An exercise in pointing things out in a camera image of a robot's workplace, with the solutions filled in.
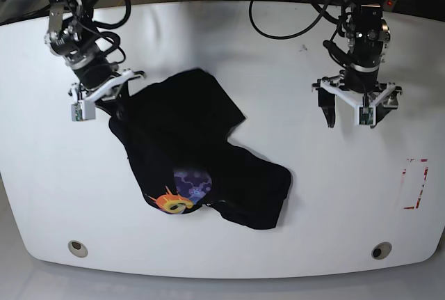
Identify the black graphic T-shirt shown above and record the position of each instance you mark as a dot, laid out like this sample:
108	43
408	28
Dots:
176	139

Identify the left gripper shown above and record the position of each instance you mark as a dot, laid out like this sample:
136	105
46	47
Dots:
356	89

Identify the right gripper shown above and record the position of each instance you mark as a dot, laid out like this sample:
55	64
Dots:
100	81

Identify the table cable grommet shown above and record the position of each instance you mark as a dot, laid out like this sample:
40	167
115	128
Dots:
77	249
381	251

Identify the left table cable grommet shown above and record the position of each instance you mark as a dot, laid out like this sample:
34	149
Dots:
77	249

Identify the right table cable grommet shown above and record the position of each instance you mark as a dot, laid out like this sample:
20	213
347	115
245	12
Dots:
381	251

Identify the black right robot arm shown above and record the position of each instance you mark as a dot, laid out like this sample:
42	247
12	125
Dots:
85	44

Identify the red tape rectangle marking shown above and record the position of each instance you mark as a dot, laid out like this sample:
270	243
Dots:
413	183

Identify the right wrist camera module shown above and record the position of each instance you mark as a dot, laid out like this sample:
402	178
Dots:
83	110

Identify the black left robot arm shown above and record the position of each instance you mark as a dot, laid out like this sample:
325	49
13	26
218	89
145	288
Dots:
368	37

